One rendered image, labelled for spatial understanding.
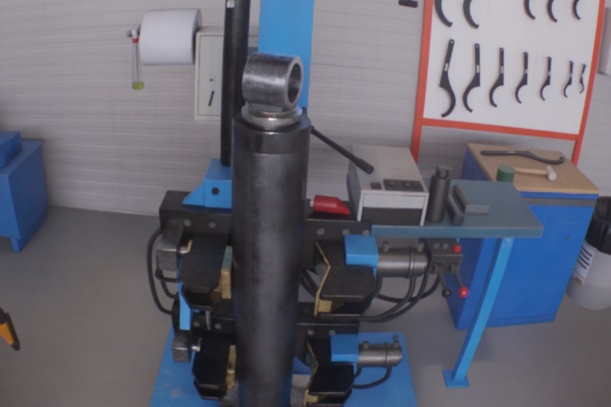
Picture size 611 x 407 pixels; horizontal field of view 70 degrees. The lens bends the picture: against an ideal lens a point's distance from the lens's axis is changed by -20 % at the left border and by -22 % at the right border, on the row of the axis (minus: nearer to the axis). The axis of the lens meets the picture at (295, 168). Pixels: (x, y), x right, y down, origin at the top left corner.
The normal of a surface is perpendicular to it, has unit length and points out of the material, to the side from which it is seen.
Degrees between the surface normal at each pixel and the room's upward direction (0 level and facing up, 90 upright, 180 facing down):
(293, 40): 90
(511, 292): 90
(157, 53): 116
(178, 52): 109
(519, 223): 0
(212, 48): 90
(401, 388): 0
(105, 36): 90
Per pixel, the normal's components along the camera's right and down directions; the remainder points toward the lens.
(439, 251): 0.05, -0.91
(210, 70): -0.01, 0.40
